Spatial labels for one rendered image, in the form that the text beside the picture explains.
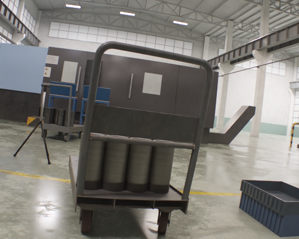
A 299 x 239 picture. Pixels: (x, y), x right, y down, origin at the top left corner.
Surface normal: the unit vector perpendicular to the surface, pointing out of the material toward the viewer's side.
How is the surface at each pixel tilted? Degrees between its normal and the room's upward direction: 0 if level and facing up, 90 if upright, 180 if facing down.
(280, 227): 90
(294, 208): 90
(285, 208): 90
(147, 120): 98
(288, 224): 90
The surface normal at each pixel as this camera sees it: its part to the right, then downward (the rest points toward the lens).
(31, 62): 0.16, -0.06
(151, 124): 0.28, 0.17
